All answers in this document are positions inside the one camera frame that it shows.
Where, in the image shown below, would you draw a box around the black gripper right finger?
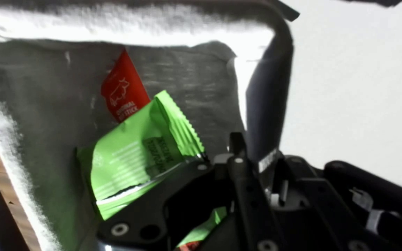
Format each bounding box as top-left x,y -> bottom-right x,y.
270,155 -> 374,251

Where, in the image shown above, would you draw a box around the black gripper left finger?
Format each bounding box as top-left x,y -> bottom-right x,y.
95,131 -> 284,251

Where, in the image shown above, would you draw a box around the green snack packet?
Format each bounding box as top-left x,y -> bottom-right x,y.
76,89 -> 231,248

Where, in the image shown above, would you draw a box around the red snack packet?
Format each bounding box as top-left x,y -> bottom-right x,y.
100,46 -> 153,124

